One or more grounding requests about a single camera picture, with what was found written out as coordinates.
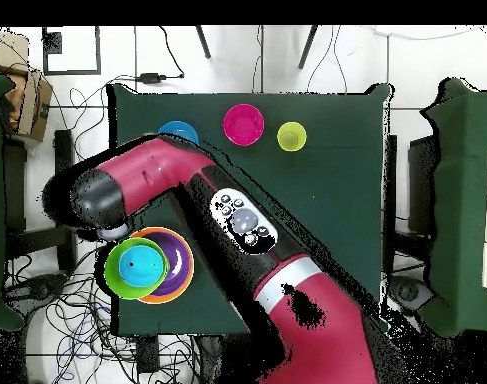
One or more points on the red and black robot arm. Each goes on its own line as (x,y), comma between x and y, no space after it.
(155,168)

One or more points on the purple bowl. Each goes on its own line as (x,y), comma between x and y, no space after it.
(179,260)

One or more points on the black stand leg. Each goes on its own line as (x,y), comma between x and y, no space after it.
(203,42)
(308,46)

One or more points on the large orange bowl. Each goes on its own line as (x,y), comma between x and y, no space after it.
(175,298)

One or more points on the blue bowl with ribbed bottom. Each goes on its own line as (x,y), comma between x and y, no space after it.
(179,128)

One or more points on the black base with knob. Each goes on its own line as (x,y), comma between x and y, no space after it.
(39,286)

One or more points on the black power adapter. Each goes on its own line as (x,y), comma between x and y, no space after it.
(152,78)

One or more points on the cardboard box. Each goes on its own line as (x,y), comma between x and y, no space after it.
(31,104)

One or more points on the large green bowl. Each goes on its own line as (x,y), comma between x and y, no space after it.
(113,272)

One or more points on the red bowl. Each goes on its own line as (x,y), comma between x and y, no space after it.
(244,124)

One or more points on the dark green tablecloth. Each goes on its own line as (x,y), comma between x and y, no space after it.
(327,180)

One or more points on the yellow ribbed cup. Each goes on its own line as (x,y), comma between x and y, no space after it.
(292,136)

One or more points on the black bench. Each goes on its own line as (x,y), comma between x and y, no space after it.
(65,148)

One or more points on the grey chair base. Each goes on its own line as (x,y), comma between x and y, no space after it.
(411,292)

